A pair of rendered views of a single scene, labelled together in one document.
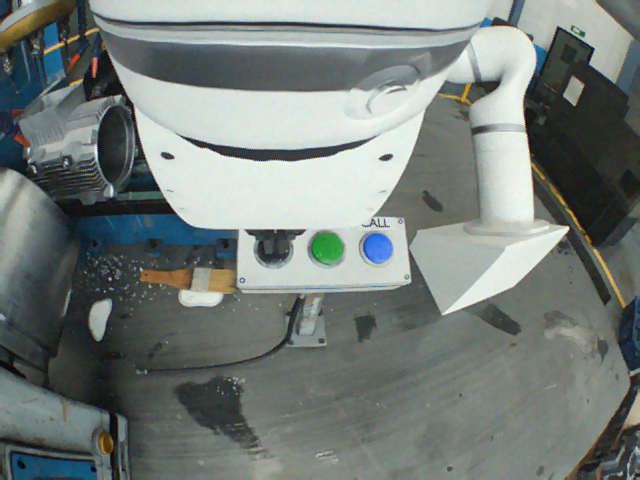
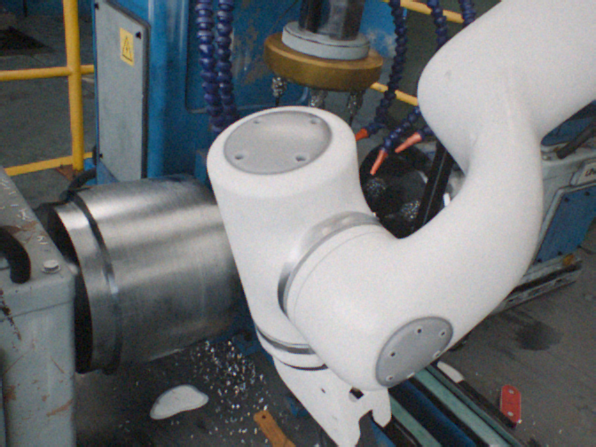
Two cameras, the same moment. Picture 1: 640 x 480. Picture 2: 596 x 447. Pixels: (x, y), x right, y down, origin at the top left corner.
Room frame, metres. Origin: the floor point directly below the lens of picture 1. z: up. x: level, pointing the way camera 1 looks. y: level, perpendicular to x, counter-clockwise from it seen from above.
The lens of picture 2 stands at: (-0.10, -0.27, 1.55)
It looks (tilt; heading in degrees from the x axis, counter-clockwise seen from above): 30 degrees down; 63
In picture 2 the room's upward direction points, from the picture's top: 10 degrees clockwise
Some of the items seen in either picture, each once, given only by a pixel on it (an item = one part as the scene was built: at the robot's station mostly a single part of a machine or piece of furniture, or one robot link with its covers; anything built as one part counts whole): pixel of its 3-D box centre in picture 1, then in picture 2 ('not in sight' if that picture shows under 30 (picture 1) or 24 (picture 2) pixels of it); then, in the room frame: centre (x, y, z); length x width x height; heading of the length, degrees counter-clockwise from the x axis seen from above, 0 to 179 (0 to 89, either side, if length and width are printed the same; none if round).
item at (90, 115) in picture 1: (80, 150); not in sight; (0.32, 0.50, 1.02); 0.20 x 0.19 x 0.19; 104
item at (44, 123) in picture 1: (53, 116); not in sight; (0.31, 0.54, 1.11); 0.12 x 0.11 x 0.07; 104
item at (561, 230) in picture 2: not in sight; (509, 198); (0.90, 0.64, 0.99); 0.35 x 0.31 x 0.37; 14
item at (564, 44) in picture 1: (563, 68); not in sight; (5.96, -4.45, 1.18); 1.09 x 0.10 x 2.35; 24
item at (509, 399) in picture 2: not in sight; (509, 406); (0.64, 0.24, 0.81); 0.09 x 0.03 x 0.02; 48
